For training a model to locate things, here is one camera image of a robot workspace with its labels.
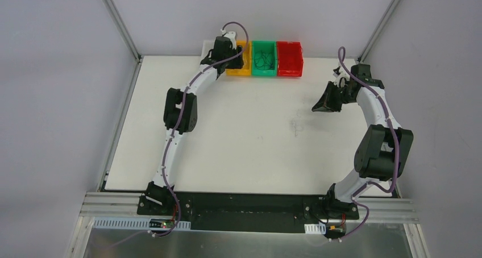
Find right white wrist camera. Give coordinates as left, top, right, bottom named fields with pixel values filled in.
left=333, top=66, right=350, bottom=86

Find right electronics board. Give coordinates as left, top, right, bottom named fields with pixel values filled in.
left=325, top=225, right=346, bottom=239

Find electronics board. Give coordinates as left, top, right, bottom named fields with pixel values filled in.
left=148, top=218, right=176, bottom=230
left=325, top=225, right=346, bottom=239

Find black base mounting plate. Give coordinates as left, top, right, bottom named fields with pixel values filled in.
left=137, top=190, right=359, bottom=235

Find green plastic bin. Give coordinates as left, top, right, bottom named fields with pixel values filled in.
left=252, top=40, right=278, bottom=77

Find white plastic bin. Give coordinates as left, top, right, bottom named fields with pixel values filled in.
left=200, top=40, right=214, bottom=61

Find black thin cable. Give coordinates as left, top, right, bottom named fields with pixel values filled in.
left=254, top=49, right=277, bottom=70

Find orange plastic bin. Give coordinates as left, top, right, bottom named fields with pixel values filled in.
left=226, top=41, right=252, bottom=77

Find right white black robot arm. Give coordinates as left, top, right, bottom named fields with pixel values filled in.
left=311, top=64, right=414, bottom=219

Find left electronics board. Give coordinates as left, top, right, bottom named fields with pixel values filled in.
left=148, top=218, right=176, bottom=230

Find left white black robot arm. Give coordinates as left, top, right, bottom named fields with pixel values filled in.
left=142, top=31, right=249, bottom=215

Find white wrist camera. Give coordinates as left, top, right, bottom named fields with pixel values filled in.
left=221, top=29, right=237, bottom=49
left=333, top=66, right=350, bottom=86

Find red plastic bin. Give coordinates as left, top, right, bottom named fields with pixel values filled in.
left=276, top=41, right=304, bottom=77

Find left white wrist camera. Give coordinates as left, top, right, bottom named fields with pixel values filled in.
left=221, top=29, right=237, bottom=49

